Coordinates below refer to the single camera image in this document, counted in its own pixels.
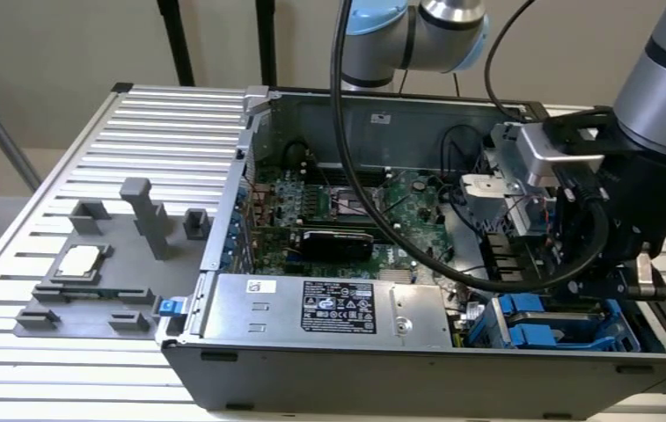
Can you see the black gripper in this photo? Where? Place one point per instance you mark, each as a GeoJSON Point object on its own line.
{"type": "Point", "coordinates": [638, 206]}

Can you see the hard disk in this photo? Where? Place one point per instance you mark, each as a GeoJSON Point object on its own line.
{"type": "Point", "coordinates": [523, 305]}

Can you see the grey disk bay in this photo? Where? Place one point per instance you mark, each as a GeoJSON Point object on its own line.
{"type": "Point", "coordinates": [630, 336]}

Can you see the green motherboard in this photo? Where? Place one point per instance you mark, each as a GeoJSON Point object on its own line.
{"type": "Point", "coordinates": [420, 220]}

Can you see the small silver heat sink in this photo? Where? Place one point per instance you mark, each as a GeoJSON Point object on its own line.
{"type": "Point", "coordinates": [397, 276]}

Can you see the CPU socket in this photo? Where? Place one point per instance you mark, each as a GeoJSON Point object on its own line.
{"type": "Point", "coordinates": [334, 202]}

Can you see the black graphics card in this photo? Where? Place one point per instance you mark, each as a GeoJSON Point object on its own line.
{"type": "Point", "coordinates": [332, 246]}

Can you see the open dark grey PC case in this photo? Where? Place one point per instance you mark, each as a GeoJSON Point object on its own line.
{"type": "Point", "coordinates": [368, 378]}

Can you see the silver power supply unit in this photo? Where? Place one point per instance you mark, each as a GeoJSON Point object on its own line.
{"type": "Point", "coordinates": [280, 316]}

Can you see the black stand pole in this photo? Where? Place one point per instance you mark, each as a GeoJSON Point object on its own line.
{"type": "Point", "coordinates": [265, 44]}
{"type": "Point", "coordinates": [177, 44]}

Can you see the blue case latch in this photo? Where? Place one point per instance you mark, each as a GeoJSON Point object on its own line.
{"type": "Point", "coordinates": [169, 307]}

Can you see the grey parts rack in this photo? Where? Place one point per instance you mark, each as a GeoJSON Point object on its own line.
{"type": "Point", "coordinates": [127, 281]}

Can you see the silver CPU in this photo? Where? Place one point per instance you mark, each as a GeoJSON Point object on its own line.
{"type": "Point", "coordinates": [76, 261]}

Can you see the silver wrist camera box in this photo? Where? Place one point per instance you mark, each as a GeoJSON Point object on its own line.
{"type": "Point", "coordinates": [538, 154]}

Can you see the metal drive cage bracket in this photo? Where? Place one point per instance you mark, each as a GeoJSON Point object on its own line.
{"type": "Point", "coordinates": [503, 184]}

